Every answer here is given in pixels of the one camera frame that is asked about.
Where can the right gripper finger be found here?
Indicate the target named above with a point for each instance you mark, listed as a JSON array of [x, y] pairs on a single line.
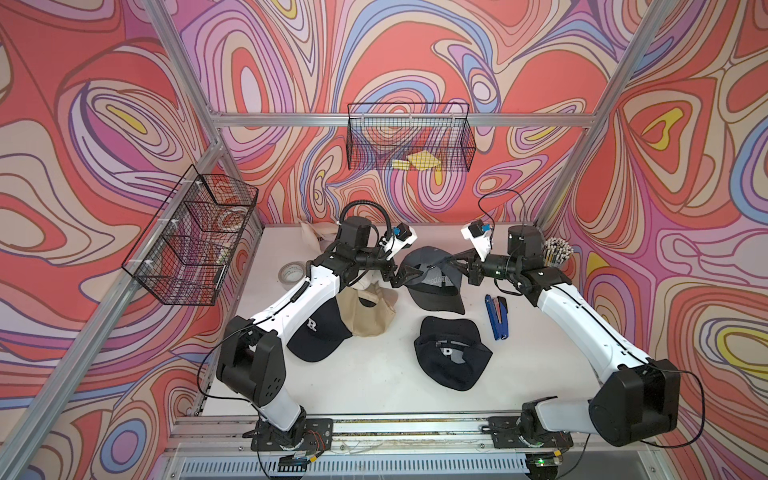
[[461, 265], [463, 256]]

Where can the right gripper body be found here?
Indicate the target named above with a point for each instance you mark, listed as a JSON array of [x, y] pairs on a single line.
[[495, 266]]

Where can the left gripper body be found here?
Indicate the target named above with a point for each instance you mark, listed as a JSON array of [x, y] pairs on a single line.
[[373, 260]]

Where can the dark grey baseball cap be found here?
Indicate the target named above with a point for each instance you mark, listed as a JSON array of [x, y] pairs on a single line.
[[437, 288]]

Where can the tan khaki baseball cap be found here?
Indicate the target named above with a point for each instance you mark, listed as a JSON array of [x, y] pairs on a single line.
[[368, 312]]

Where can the cream baseball cap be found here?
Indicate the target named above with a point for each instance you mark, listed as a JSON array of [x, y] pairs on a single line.
[[317, 236]]

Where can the black cap with white logo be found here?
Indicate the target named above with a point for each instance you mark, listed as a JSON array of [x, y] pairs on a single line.
[[320, 335]]

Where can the light beige baseball cap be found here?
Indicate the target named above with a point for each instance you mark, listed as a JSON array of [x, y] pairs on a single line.
[[372, 277]]

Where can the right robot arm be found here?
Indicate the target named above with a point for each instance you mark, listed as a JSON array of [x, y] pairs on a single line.
[[637, 398]]

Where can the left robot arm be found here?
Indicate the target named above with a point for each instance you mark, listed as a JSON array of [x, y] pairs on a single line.
[[251, 359]]

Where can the black cap upside down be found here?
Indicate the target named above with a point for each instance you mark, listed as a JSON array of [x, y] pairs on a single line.
[[451, 352]]

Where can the blue tool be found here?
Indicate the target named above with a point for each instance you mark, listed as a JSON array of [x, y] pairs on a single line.
[[498, 316]]

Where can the cup of pencils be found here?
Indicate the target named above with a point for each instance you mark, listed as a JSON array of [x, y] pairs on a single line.
[[556, 252]]

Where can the clear tape roll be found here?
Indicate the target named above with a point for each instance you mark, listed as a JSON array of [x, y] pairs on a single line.
[[291, 274]]

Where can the black wire basket back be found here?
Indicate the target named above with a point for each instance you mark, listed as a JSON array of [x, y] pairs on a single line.
[[378, 132]]

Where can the black wire basket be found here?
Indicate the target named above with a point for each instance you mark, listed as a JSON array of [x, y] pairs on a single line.
[[184, 255], [378, 132]]

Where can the black wire basket left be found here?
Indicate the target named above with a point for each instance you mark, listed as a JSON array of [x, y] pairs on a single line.
[[184, 255]]

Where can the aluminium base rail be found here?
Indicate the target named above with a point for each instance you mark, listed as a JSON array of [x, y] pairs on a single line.
[[400, 446]]

